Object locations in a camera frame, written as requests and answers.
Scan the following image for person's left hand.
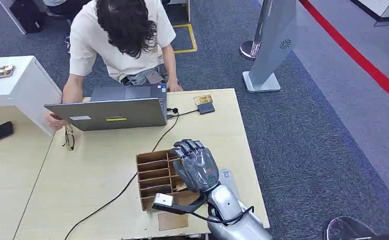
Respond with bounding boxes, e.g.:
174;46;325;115
166;79;184;93

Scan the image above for person's right hand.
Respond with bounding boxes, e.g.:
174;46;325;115
44;111;66;131

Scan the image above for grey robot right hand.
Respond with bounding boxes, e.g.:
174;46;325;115
171;139;220;194

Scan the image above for black eyeglasses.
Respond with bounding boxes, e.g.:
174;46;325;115
61;125;76;152

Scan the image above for pale grey flat box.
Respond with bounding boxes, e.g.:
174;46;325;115
218;168;240;200

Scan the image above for small black flat device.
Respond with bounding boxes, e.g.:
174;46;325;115
197;102;216;116

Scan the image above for wooden compartment box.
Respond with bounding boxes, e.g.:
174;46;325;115
136;149;210;213

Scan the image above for white cabinet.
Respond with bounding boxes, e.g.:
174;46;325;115
0;55;63;137

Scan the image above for brown wooden flat piece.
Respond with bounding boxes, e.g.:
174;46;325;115
157;211;189;232

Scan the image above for grey laptop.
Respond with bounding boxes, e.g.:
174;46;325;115
44;83;169;132

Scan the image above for person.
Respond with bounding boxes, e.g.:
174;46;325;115
43;0;184;131

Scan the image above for black bag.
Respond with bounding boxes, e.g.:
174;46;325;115
9;0;46;34

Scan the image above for grey standing kiosk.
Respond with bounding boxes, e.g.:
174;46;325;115
242;0;298;94

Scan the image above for short black plug cable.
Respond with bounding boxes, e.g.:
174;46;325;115
166;107;199;119

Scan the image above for long black cable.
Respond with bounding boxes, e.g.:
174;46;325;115
64;114;180;240

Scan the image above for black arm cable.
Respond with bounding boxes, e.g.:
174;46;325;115
181;205;255;227

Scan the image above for chrome stanchion post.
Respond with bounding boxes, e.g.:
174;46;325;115
239;0;272;61

